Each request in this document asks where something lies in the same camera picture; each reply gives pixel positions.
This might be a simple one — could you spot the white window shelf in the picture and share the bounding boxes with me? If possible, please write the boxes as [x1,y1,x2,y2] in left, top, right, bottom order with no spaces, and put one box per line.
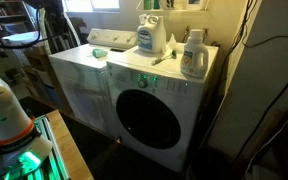
[135,8,210,14]

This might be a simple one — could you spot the black wall cable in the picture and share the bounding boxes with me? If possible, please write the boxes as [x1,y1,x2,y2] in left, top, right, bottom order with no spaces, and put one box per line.
[235,61,288,163]

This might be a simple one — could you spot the wall water valve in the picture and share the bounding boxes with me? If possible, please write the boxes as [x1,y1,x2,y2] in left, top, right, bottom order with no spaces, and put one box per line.
[182,26,190,44]

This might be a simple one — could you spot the round washer control knob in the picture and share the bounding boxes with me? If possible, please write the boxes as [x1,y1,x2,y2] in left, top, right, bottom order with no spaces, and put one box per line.
[137,78,149,90]

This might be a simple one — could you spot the green scrub brush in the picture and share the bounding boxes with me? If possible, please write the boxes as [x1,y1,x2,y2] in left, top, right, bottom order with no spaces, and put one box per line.
[151,49,178,66]

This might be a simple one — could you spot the small white detergent bottle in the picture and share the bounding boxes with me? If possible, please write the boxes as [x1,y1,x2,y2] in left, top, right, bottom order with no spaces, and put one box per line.
[180,29,210,79]

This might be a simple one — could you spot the white front-load washing machine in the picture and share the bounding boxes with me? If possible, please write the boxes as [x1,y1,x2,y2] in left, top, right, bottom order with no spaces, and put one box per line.
[106,43,220,174]

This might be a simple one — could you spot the large white detergent jug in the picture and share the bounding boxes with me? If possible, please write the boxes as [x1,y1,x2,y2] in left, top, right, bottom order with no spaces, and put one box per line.
[136,13,167,54]

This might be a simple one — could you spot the white crumpled cloth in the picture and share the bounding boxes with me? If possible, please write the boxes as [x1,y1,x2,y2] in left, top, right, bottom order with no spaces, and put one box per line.
[163,33,185,56]

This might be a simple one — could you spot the dark bookshelf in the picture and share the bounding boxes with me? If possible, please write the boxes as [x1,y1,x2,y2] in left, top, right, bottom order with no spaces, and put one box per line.
[0,0,38,35]

